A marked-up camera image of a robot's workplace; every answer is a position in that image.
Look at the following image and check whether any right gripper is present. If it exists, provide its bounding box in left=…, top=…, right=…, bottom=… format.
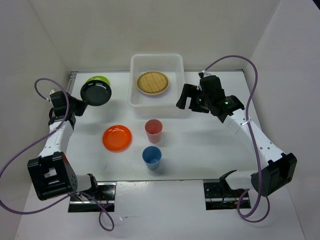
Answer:
left=176, top=83, right=212, bottom=113

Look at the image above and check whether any black plate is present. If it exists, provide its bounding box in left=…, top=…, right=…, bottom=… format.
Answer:
left=80, top=80, right=112, bottom=107

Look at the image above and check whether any purple plate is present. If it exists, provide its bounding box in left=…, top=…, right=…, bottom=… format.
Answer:
left=141, top=86, right=171, bottom=97

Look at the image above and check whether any green plate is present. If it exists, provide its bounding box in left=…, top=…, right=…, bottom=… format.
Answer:
left=86, top=75, right=110, bottom=85

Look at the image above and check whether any round bamboo mat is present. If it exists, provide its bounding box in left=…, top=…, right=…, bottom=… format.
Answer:
left=136, top=71, right=168, bottom=94

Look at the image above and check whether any beige plate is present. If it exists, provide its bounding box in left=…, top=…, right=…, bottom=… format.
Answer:
left=136, top=70, right=171, bottom=96

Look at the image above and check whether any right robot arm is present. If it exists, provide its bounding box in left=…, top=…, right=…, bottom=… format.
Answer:
left=176, top=75, right=297, bottom=197

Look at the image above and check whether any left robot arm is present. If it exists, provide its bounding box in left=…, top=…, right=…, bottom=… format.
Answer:
left=27, top=91, right=100, bottom=201

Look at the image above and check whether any clear plastic bin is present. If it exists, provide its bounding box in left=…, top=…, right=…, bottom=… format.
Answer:
left=127, top=53, right=186, bottom=118

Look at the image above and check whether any pink plastic cup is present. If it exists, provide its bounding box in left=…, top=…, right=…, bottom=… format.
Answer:
left=144, top=119, right=163, bottom=144

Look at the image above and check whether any orange plate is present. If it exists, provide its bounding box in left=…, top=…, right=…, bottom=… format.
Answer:
left=102, top=125, right=132, bottom=152

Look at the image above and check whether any blue plastic cup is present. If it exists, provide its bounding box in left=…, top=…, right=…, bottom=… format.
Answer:
left=142, top=146, right=162, bottom=171

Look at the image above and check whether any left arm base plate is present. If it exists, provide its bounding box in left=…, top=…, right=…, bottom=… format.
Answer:
left=68, top=181, right=117, bottom=213

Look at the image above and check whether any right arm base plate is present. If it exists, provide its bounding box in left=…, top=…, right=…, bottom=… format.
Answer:
left=203, top=181, right=245, bottom=211

